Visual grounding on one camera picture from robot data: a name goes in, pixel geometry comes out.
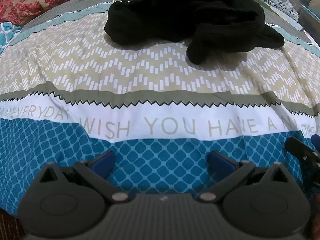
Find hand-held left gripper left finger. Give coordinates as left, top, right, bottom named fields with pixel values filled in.
left=40, top=151, right=128, bottom=202

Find teal white patterned pillow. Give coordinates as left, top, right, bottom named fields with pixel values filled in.
left=0, top=21, right=22, bottom=53

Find red floral quilt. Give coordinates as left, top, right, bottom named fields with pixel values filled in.
left=0, top=0, right=75, bottom=27

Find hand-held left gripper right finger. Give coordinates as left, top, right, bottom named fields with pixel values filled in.
left=199, top=150, right=288, bottom=202

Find black pants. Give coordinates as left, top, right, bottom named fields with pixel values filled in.
left=104, top=0, right=285, bottom=65

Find printed patterned bed sheet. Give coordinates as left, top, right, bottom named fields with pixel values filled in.
left=0, top=0, right=320, bottom=217

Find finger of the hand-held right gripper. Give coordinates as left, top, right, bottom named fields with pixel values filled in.
left=284, top=136, right=320, bottom=180

